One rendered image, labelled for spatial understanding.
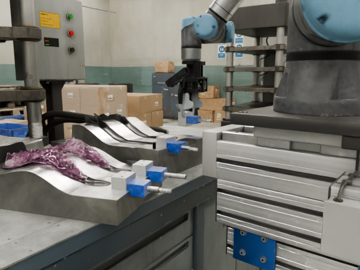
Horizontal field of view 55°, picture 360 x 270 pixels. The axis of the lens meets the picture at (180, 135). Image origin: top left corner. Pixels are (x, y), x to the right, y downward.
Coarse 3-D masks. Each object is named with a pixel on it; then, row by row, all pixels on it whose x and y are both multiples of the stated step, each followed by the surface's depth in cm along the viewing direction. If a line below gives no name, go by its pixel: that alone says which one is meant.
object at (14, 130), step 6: (0, 126) 470; (6, 126) 478; (12, 126) 474; (18, 126) 468; (24, 126) 462; (0, 132) 427; (6, 132) 422; (12, 132) 423; (18, 132) 430; (24, 132) 437
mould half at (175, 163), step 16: (80, 128) 114; (96, 128) 115; (112, 128) 119; (144, 128) 129; (96, 144) 111; (112, 144) 108; (128, 144) 107; (160, 160) 98; (176, 160) 104; (192, 160) 112
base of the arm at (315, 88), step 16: (288, 64) 57; (304, 64) 54; (320, 64) 53; (336, 64) 52; (352, 64) 53; (288, 80) 56; (304, 80) 54; (320, 80) 52; (336, 80) 52; (352, 80) 52; (288, 96) 55; (304, 96) 53; (320, 96) 52; (336, 96) 53; (352, 96) 52; (288, 112) 55; (304, 112) 53; (320, 112) 52; (336, 112) 52; (352, 112) 52
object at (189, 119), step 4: (180, 112) 131; (188, 112) 131; (192, 112) 133; (180, 116) 131; (188, 116) 130; (192, 116) 129; (196, 116) 129; (200, 116) 131; (180, 120) 131; (184, 120) 130; (188, 120) 130; (192, 120) 129; (196, 120) 129; (200, 120) 128; (204, 120) 128; (208, 120) 127; (180, 124) 132; (184, 124) 131; (188, 124) 132; (192, 124) 134
